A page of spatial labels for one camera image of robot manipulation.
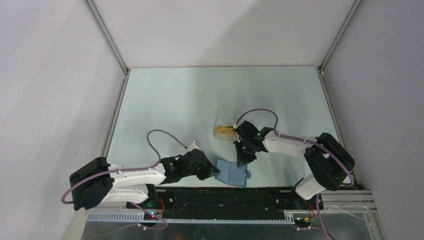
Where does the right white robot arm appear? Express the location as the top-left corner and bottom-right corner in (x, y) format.
(233, 120), (355, 209)

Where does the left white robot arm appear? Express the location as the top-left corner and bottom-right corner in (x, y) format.
(61, 141), (221, 211)

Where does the clear acrylic box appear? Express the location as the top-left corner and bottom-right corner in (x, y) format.
(213, 115), (258, 142)

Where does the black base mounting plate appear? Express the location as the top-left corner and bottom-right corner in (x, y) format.
(140, 187), (324, 221)

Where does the blue card holder wallet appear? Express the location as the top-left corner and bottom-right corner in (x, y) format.
(214, 158), (251, 188)

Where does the right aluminium frame rail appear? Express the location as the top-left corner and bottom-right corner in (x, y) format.
(316, 0), (365, 148)

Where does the aluminium frame rail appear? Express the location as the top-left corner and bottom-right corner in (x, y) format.
(84, 0), (129, 157)
(316, 0), (365, 148)

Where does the left aluminium frame rail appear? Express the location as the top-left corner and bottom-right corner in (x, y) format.
(84, 0), (129, 157)

